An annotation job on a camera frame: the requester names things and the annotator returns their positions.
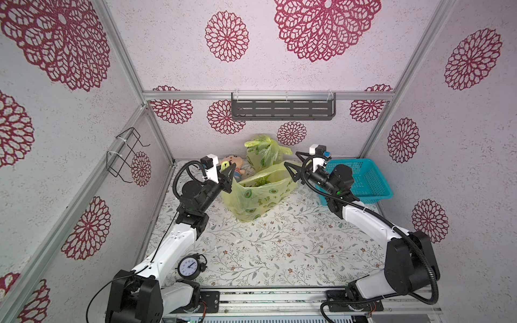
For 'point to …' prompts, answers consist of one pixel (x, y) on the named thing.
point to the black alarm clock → (190, 267)
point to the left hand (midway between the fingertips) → (233, 164)
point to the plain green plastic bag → (250, 198)
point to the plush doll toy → (238, 171)
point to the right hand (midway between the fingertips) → (291, 157)
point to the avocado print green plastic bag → (263, 151)
